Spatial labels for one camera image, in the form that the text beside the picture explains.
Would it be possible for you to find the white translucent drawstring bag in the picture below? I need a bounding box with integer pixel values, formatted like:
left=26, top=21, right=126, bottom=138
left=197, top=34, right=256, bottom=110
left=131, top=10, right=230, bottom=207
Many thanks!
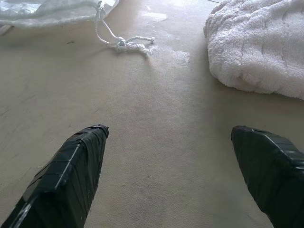
left=0, top=0, right=120, bottom=29

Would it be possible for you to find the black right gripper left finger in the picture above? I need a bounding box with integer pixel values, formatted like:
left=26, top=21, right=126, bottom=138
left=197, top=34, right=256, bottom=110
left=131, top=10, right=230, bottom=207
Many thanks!
left=0, top=123, right=110, bottom=228

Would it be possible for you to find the white fluffy towel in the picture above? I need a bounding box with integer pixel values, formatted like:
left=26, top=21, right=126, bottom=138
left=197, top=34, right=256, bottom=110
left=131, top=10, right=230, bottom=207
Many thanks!
left=203, top=0, right=304, bottom=100

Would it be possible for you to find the white knotted rope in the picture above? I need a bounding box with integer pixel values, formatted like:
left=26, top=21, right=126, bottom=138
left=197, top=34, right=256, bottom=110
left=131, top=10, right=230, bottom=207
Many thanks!
left=95, top=0, right=156, bottom=56

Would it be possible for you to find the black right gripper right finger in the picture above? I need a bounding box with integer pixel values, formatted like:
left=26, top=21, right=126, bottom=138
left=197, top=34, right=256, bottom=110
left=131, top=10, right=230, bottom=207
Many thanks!
left=230, top=125, right=304, bottom=228

